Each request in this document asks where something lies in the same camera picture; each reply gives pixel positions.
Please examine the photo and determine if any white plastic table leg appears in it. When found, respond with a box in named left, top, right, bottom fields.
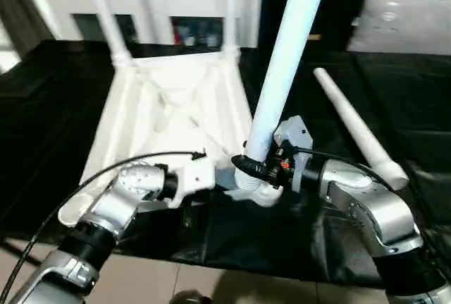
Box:
left=313, top=67, right=410, bottom=193
left=80, top=0, right=136, bottom=70
left=242, top=0, right=333, bottom=193
left=221, top=0, right=243, bottom=63

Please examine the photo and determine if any white plastic table top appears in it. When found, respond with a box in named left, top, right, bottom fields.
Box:
left=56, top=49, right=284, bottom=229

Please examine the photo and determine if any black stand leg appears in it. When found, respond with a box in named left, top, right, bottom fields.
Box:
left=0, top=241, right=47, bottom=266

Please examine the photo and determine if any grey cushion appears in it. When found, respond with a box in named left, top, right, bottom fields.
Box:
left=347, top=0, right=451, bottom=56

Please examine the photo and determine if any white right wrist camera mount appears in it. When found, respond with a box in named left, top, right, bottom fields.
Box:
left=273, top=115, right=314, bottom=167

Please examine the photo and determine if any black work mat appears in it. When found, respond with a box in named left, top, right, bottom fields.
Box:
left=0, top=36, right=451, bottom=292

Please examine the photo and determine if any white glass-door cabinet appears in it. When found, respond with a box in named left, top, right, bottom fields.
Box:
left=21, top=0, right=265, bottom=49

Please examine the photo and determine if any black furniture with yellow label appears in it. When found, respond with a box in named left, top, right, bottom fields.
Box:
left=259, top=0, right=374, bottom=52

